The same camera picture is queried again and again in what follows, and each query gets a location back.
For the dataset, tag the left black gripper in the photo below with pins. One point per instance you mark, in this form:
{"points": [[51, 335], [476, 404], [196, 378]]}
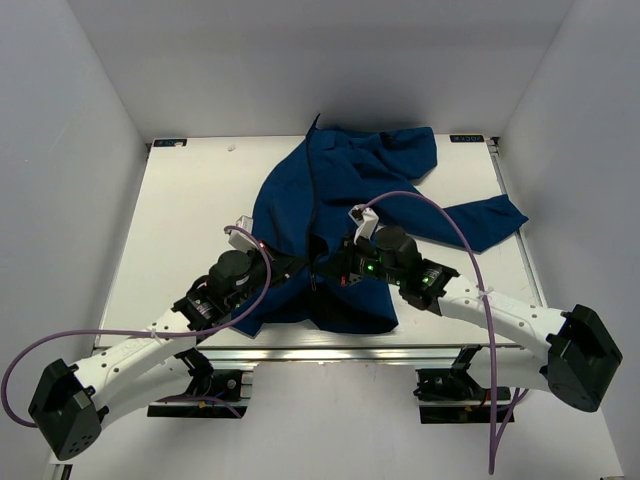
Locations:
{"points": [[283, 268]]}

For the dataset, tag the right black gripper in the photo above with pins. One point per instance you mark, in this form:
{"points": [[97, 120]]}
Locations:
{"points": [[349, 277]]}

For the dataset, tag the blue jacket with black lining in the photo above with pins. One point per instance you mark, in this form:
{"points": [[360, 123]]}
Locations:
{"points": [[302, 210]]}

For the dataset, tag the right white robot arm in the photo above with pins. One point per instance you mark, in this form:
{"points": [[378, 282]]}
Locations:
{"points": [[569, 354]]}

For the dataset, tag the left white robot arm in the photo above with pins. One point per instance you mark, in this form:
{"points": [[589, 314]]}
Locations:
{"points": [[73, 403]]}

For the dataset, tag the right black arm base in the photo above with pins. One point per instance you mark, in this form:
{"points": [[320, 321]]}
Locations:
{"points": [[450, 396]]}

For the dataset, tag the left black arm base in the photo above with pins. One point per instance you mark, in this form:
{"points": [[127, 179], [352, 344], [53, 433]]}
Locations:
{"points": [[215, 390]]}

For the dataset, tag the right blue table label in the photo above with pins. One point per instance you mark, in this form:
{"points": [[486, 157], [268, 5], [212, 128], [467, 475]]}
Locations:
{"points": [[466, 138]]}

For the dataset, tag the blue table label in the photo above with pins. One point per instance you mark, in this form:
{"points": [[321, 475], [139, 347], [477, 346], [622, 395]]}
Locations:
{"points": [[169, 143], [466, 138]]}

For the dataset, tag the white front panel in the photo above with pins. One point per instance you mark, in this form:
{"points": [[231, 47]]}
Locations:
{"points": [[348, 421]]}

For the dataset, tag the left blue table label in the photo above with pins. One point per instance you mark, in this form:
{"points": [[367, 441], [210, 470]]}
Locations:
{"points": [[169, 143]]}

